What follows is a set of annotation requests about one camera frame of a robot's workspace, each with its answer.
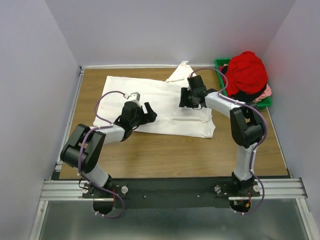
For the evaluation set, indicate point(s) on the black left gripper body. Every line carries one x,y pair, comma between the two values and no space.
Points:
139,118

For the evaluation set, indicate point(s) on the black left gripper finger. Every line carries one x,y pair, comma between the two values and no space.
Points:
149,110
148,118

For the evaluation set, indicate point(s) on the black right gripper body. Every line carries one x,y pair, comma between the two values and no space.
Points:
190,100

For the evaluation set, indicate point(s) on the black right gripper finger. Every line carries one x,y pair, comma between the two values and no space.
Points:
185,92
183,102

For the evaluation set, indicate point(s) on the white t shirt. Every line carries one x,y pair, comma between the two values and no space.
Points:
164,99

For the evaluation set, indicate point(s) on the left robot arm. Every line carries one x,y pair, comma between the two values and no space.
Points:
83,148

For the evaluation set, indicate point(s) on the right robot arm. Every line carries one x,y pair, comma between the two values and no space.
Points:
247,124

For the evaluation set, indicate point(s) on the red t shirt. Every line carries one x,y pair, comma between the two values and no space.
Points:
245,59

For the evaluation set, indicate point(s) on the green plastic bin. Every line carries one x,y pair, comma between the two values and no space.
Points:
222,65

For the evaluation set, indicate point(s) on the pink t shirt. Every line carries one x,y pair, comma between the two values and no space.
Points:
266,92

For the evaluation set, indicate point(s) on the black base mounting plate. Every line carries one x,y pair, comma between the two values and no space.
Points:
173,193

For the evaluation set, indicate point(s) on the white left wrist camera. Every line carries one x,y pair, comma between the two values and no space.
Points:
133,97

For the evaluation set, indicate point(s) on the aluminium frame rail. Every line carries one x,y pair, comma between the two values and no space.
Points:
68,190

